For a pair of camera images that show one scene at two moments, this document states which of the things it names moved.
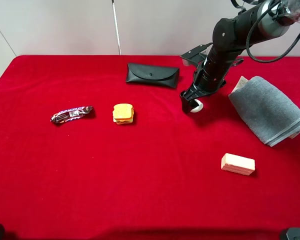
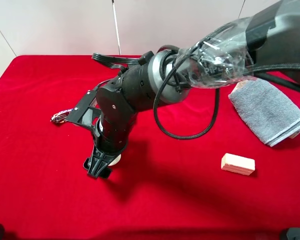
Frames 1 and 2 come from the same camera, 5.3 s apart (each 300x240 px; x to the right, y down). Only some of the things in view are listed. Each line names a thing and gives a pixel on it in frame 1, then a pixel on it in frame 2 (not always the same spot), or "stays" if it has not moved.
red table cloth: [158, 177] stays
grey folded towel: [269, 114] stays
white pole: [116, 25] stays
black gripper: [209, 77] -> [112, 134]
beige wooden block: [238, 164] stays
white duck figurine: [199, 108] -> [116, 161]
